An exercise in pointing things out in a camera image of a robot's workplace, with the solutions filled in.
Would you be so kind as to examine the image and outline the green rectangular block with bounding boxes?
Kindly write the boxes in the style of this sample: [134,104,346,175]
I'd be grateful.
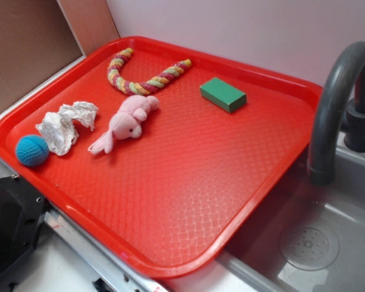
[200,78,247,113]

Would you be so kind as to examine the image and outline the red plastic tray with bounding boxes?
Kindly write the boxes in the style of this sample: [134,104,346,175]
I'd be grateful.
[0,36,322,279]

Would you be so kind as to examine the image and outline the pink plush bunny toy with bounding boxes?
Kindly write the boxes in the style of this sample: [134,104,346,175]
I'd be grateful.
[88,95,159,155]

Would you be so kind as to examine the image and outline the crumpled white paper towel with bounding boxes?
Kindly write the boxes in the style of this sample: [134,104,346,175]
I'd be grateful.
[35,101,99,156]

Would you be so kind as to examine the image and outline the grey curved faucet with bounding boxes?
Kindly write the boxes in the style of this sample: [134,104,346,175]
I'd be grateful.
[307,41,365,186]

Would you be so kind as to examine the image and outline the blue crocheted ball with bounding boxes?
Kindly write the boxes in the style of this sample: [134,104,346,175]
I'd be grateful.
[15,135,49,167]

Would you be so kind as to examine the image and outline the grey plastic sink basin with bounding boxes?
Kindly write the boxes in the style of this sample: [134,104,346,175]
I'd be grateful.
[218,144,365,291]

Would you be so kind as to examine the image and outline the brown cardboard panel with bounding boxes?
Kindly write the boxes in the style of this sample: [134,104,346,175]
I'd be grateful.
[0,0,120,123]

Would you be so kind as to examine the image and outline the multicolour twisted rope toy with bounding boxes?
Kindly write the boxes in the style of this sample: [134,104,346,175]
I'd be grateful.
[107,47,192,96]

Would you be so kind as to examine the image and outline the dark grey faucet handle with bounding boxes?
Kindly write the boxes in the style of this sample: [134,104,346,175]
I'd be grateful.
[344,67,365,153]

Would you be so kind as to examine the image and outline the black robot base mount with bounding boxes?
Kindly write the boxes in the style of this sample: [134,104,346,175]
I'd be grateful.
[0,176,46,268]

